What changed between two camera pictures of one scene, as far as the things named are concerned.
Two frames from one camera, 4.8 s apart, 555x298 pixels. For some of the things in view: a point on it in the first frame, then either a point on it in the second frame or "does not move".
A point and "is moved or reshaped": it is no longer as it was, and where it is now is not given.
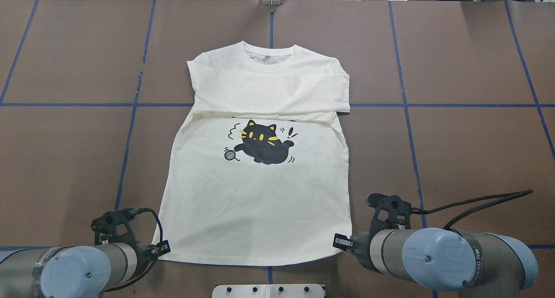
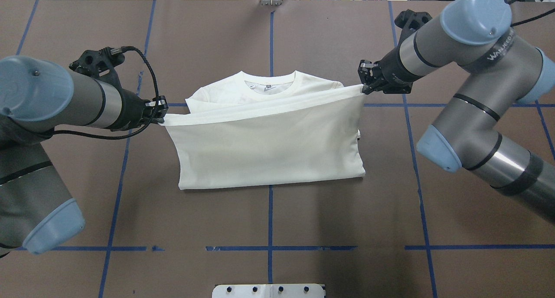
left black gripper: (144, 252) -> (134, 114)
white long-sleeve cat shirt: (259, 171) is moved or reshaped
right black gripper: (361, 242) -> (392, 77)
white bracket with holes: (297, 290) does not move
